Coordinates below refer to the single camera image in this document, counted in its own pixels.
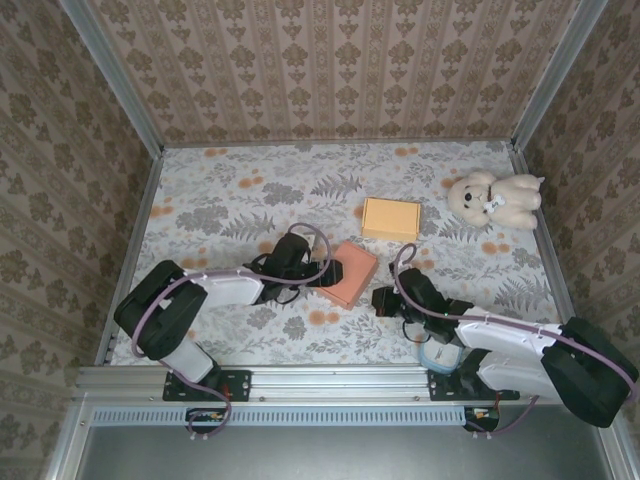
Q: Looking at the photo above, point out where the small black controller board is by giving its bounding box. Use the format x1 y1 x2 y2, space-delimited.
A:
464 405 501 432
187 407 226 434

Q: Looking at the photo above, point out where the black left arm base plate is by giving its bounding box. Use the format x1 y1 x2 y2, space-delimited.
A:
162 368 252 403

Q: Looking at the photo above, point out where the thin black cable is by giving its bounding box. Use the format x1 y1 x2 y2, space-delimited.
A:
402 317 426 345

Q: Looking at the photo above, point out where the orange paper box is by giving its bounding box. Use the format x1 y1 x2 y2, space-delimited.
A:
315 240 379 310

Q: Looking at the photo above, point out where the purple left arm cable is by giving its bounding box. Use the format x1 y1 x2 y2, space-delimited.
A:
130 222 334 444

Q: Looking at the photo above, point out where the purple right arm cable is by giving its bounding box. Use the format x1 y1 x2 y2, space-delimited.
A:
389 243 640 441

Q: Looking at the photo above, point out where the aluminium front rail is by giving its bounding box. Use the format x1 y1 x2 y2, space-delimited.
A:
74 363 619 404

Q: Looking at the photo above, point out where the yellow paper box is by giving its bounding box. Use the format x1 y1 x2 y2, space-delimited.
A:
360 197 422 241

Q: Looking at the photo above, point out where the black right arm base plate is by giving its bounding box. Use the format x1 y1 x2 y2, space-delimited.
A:
428 369 521 403

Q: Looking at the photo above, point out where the cream plush dog toy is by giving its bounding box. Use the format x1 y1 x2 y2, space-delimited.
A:
446 170 545 231

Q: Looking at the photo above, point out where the aluminium side rail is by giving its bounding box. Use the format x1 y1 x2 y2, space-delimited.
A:
94 149 164 366
507 144 591 364

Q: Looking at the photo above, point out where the floral tablecloth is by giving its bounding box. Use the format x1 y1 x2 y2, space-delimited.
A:
109 141 574 366

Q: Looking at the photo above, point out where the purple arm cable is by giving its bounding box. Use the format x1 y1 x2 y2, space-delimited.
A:
130 222 334 444
389 243 640 441

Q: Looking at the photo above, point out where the slotted grey cable duct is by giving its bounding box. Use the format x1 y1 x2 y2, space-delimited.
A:
92 405 469 427

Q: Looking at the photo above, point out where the aluminium corner post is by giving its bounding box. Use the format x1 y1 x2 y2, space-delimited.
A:
59 0 166 159
509 0 609 151

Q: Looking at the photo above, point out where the grey metal sheet panel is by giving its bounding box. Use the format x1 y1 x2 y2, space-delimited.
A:
74 424 621 480

